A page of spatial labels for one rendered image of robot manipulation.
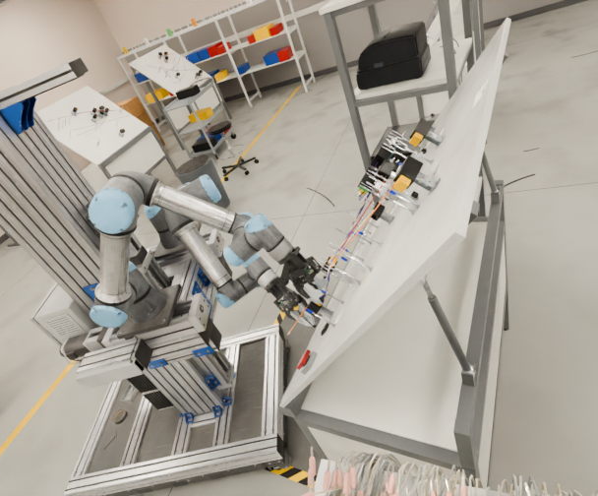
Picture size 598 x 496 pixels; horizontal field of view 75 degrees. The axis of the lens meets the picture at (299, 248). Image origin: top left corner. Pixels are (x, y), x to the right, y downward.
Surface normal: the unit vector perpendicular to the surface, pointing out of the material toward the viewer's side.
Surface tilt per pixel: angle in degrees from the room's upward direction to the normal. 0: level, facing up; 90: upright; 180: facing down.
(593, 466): 0
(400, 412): 0
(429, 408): 0
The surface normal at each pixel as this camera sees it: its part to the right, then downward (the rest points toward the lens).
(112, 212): 0.07, 0.48
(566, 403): -0.33, -0.76
